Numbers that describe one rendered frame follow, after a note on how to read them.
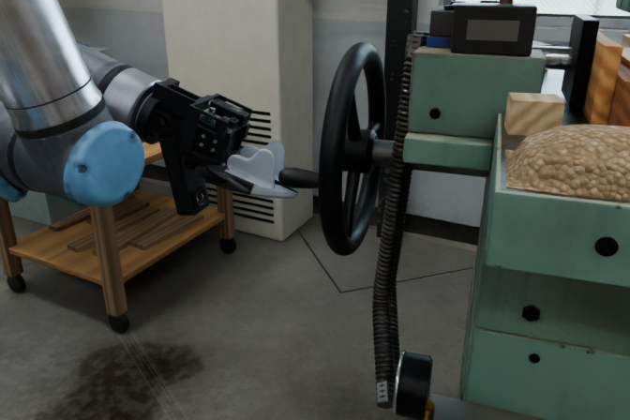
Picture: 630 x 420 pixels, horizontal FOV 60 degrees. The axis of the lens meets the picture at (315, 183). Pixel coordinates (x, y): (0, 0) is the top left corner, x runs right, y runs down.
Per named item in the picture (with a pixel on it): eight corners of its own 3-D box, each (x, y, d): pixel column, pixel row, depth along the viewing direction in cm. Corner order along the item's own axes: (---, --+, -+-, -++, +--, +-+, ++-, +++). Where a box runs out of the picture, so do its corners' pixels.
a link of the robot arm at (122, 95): (94, 140, 68) (139, 121, 77) (127, 157, 67) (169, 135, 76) (105, 74, 64) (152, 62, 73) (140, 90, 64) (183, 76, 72)
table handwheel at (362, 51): (361, 200, 94) (366, 27, 82) (481, 215, 88) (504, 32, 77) (307, 294, 69) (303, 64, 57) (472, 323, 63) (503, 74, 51)
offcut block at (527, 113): (559, 138, 49) (564, 102, 48) (507, 135, 50) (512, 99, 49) (551, 127, 52) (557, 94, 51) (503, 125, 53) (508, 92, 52)
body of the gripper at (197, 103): (232, 126, 62) (142, 84, 64) (214, 188, 66) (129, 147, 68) (258, 111, 69) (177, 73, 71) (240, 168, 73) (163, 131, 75)
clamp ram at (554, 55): (508, 88, 67) (518, 12, 64) (574, 92, 65) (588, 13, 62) (509, 103, 59) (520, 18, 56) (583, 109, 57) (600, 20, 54)
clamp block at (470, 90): (423, 104, 74) (427, 37, 71) (528, 112, 70) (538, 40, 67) (406, 133, 61) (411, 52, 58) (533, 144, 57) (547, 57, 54)
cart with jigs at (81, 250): (137, 221, 241) (117, 77, 218) (243, 250, 217) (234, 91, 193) (-3, 294, 187) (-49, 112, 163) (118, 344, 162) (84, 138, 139)
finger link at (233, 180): (247, 188, 64) (184, 157, 65) (245, 200, 64) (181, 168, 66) (263, 175, 68) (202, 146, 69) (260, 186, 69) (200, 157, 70)
